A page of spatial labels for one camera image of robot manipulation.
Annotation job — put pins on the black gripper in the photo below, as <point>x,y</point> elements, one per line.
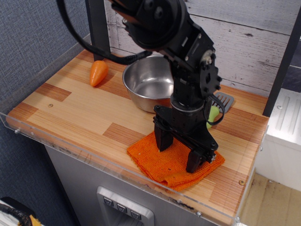
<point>189,128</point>

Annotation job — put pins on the orange towel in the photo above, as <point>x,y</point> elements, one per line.
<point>169,166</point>

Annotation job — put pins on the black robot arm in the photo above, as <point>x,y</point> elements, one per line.
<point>166,27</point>

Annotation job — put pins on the stainless steel bowl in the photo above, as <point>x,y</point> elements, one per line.
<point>149,82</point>

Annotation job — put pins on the silver dispenser button panel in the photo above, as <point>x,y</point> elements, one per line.
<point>120,211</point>

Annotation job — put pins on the white toy sink unit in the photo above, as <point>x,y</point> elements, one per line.
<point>279,155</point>

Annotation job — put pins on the grey toy fridge cabinet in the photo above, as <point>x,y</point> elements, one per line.
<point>81,180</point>

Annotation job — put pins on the orange toy carrot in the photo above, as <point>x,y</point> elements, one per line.
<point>98,72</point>

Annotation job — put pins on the clear acrylic table guard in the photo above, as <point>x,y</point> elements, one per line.
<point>54,104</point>

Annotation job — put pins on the green handled grey spatula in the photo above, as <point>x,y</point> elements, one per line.
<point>220,105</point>

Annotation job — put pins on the dark left frame post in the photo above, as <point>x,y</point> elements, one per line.
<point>98,24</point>

